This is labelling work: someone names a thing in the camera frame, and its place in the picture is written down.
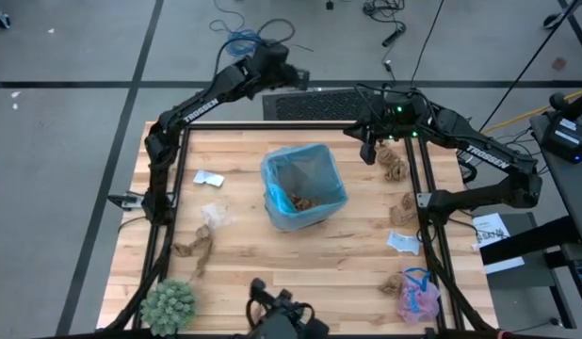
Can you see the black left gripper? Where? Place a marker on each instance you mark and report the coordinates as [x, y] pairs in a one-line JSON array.
[[298, 79]]

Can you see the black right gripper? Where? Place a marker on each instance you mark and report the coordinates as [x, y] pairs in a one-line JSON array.
[[376, 122]]

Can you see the double-clump brown paper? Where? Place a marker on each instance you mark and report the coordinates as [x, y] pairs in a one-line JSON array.
[[394, 169]]

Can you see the white printed paper receipt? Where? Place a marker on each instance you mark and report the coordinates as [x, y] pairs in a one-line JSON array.
[[403, 242]]

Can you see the white torn paper wrapper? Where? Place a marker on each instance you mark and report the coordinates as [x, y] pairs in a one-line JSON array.
[[208, 178]]

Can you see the clear plastic wrapper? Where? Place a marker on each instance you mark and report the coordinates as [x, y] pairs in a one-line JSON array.
[[213, 214]]

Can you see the long brown paper strip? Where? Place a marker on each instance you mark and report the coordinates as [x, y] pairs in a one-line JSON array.
[[202, 242]]

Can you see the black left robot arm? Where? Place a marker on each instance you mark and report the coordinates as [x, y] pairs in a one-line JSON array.
[[201, 108]]

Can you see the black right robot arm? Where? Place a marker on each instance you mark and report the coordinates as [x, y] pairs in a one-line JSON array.
[[489, 157]]

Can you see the blue plastic bin liner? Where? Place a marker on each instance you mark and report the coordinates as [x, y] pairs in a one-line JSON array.
[[314, 169]]

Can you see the black perforated computer case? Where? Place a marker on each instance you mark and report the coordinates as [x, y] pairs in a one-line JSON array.
[[314, 106]]

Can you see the black power strip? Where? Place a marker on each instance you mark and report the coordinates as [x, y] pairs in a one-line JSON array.
[[393, 37]]

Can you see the white printed paper sheet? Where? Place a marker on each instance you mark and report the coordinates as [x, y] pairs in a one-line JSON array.
[[491, 230]]

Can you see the black flat bar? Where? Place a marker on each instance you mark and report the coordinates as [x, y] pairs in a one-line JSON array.
[[531, 240]]

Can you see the black desk device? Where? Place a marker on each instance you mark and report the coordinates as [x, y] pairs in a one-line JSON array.
[[561, 136]]

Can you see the grey-topped black desk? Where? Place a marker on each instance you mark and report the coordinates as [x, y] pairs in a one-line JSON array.
[[573, 198]]

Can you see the green plant in white pot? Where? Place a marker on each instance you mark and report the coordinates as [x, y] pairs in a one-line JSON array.
[[168, 308]]

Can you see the black aluminium table frame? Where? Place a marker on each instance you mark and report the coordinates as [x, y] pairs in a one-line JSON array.
[[295, 125]]

